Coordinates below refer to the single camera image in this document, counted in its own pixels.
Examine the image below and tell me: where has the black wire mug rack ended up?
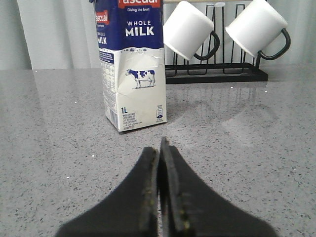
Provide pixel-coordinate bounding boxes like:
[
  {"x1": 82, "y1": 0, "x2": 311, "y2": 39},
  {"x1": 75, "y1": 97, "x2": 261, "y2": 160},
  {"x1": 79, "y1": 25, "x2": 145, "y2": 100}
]
[{"x1": 165, "y1": 0, "x2": 268, "y2": 84}]

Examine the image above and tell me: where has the white mug black handle left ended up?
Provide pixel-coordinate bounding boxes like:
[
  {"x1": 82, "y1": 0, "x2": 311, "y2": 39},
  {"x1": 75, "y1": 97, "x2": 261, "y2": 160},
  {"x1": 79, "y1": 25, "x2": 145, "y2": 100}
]
[{"x1": 163, "y1": 1, "x2": 220, "y2": 61}]

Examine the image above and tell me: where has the white mug black handle right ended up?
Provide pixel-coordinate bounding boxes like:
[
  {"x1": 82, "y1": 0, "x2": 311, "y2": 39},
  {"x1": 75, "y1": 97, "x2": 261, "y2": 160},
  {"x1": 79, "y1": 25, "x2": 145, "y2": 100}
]
[{"x1": 226, "y1": 0, "x2": 291, "y2": 60}]

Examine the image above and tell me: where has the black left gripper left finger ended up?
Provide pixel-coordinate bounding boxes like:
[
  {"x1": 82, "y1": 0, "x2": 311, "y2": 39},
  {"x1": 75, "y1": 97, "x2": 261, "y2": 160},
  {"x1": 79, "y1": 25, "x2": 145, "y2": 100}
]
[{"x1": 56, "y1": 147, "x2": 158, "y2": 237}]

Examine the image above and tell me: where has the blue white milk carton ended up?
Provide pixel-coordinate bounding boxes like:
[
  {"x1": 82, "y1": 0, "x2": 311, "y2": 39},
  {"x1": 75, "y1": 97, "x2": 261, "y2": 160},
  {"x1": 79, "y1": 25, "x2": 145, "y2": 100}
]
[{"x1": 93, "y1": 0, "x2": 167, "y2": 132}]

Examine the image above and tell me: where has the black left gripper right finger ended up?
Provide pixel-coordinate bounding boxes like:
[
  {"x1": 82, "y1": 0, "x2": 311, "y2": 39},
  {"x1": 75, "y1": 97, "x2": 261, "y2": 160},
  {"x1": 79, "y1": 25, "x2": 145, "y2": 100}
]
[{"x1": 160, "y1": 137, "x2": 277, "y2": 237}]

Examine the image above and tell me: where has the white mug black handle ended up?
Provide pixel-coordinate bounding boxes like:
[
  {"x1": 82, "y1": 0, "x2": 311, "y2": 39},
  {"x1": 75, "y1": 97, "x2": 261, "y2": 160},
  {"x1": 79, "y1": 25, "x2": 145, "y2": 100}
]
[
  {"x1": 163, "y1": 1, "x2": 220, "y2": 61},
  {"x1": 226, "y1": 0, "x2": 291, "y2": 60}
]

